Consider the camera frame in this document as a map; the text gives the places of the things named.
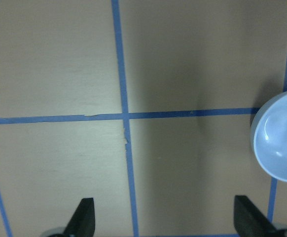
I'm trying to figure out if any blue bowl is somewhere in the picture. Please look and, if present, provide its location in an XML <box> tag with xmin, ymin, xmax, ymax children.
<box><xmin>251</xmin><ymin>91</ymin><xmax>287</xmax><ymax>182</ymax></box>

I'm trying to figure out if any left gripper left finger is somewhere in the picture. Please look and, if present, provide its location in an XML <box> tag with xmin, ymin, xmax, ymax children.
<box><xmin>62</xmin><ymin>198</ymin><xmax>95</xmax><ymax>237</ymax></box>

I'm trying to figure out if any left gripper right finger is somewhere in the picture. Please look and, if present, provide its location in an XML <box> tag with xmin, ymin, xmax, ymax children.
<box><xmin>233</xmin><ymin>195</ymin><xmax>278</xmax><ymax>237</ymax></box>

